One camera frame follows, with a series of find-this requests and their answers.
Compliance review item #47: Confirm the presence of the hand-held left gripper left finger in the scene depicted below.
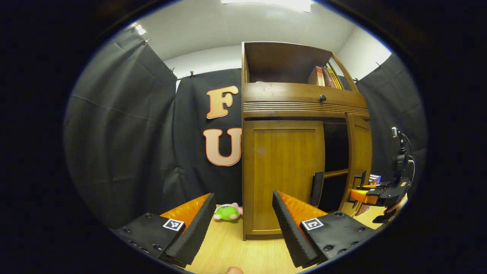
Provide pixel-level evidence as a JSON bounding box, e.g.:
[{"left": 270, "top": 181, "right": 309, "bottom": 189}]
[{"left": 114, "top": 192, "right": 217, "bottom": 268}]

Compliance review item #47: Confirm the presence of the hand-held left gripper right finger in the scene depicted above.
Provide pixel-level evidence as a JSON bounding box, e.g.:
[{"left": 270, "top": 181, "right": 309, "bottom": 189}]
[{"left": 272, "top": 190, "right": 385, "bottom": 269}]

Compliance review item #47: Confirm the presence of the black door handle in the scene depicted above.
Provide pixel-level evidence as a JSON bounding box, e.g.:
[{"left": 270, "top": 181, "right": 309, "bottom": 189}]
[
  {"left": 310, "top": 171, "right": 325, "bottom": 207},
  {"left": 352, "top": 170, "right": 368, "bottom": 208}
]

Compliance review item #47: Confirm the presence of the wooden shoe cabinet door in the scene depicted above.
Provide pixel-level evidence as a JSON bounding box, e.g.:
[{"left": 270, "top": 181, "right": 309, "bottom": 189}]
[
  {"left": 243, "top": 120, "right": 326, "bottom": 236},
  {"left": 339, "top": 113, "right": 373, "bottom": 217}
]

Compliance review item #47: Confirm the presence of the wooden double-door shoe cabinet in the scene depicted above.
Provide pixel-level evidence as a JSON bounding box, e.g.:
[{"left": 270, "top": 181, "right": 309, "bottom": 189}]
[{"left": 242, "top": 41, "right": 373, "bottom": 241}]

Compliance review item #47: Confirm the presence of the book with white pages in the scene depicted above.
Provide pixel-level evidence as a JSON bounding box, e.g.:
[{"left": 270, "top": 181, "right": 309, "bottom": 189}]
[{"left": 357, "top": 174, "right": 382, "bottom": 216}]

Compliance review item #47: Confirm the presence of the green and pink plush toy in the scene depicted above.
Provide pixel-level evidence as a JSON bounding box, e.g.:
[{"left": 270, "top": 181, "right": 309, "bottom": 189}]
[{"left": 213, "top": 203, "right": 243, "bottom": 222}]

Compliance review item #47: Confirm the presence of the black backdrop cloth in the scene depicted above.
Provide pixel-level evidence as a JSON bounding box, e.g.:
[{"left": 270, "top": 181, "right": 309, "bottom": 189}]
[{"left": 63, "top": 27, "right": 428, "bottom": 229}]

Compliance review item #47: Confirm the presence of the brown book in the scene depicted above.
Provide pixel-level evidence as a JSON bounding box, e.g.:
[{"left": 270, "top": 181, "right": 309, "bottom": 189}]
[{"left": 308, "top": 66, "right": 325, "bottom": 86}]

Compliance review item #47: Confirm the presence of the large ceiling light panel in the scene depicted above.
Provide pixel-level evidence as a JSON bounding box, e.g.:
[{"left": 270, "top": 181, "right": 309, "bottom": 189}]
[{"left": 221, "top": 0, "right": 314, "bottom": 13}]

